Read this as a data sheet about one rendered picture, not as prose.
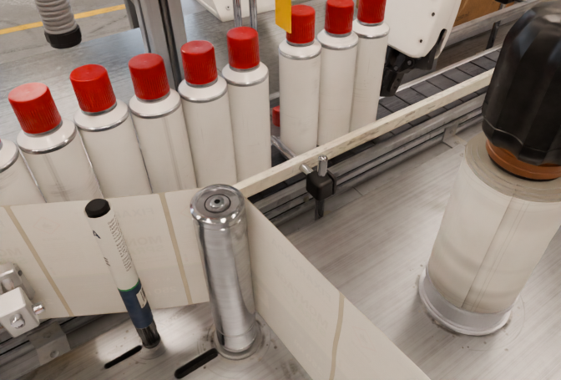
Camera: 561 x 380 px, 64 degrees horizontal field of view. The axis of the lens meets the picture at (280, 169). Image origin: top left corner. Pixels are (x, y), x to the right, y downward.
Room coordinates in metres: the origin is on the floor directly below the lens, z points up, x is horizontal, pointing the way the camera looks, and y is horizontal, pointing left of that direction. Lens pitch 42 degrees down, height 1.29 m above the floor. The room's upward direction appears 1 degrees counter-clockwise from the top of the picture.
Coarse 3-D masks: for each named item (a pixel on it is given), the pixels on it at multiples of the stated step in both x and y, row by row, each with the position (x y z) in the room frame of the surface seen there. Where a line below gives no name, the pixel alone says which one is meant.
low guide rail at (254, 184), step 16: (480, 80) 0.63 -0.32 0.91; (432, 96) 0.58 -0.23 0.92; (448, 96) 0.59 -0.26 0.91; (400, 112) 0.54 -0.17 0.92; (416, 112) 0.55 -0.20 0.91; (368, 128) 0.50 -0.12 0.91; (384, 128) 0.51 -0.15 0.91; (336, 144) 0.47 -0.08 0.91; (352, 144) 0.48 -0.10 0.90; (288, 160) 0.44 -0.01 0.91; (304, 160) 0.44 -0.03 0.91; (256, 176) 0.41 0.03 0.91; (272, 176) 0.41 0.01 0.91; (288, 176) 0.43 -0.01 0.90; (256, 192) 0.40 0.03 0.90
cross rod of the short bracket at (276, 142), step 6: (270, 138) 0.49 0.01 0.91; (276, 138) 0.49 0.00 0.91; (276, 144) 0.48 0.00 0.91; (282, 144) 0.48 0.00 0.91; (282, 150) 0.47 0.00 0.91; (288, 150) 0.46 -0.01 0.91; (288, 156) 0.45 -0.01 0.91; (294, 156) 0.45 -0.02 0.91; (300, 168) 0.43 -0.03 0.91; (306, 168) 0.43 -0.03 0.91; (306, 174) 0.42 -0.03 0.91
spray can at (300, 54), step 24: (312, 24) 0.49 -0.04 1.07; (288, 48) 0.48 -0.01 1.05; (312, 48) 0.48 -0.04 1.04; (288, 72) 0.48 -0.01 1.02; (312, 72) 0.48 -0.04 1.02; (288, 96) 0.48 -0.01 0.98; (312, 96) 0.48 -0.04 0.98; (288, 120) 0.48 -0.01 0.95; (312, 120) 0.48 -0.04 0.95; (288, 144) 0.48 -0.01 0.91; (312, 144) 0.48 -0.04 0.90
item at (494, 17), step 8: (528, 0) 0.82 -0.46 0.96; (536, 0) 0.82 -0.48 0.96; (544, 0) 0.84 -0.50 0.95; (504, 8) 0.79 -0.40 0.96; (512, 8) 0.79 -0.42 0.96; (520, 8) 0.80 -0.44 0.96; (528, 8) 0.81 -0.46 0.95; (488, 16) 0.76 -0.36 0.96; (496, 16) 0.76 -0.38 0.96; (504, 16) 0.77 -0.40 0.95; (464, 24) 0.72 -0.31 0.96; (472, 24) 0.73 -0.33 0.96; (480, 24) 0.74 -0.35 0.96; (488, 24) 0.75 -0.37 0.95; (456, 32) 0.70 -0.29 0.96; (464, 32) 0.72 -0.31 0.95; (272, 96) 0.51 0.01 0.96; (272, 104) 0.51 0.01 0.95
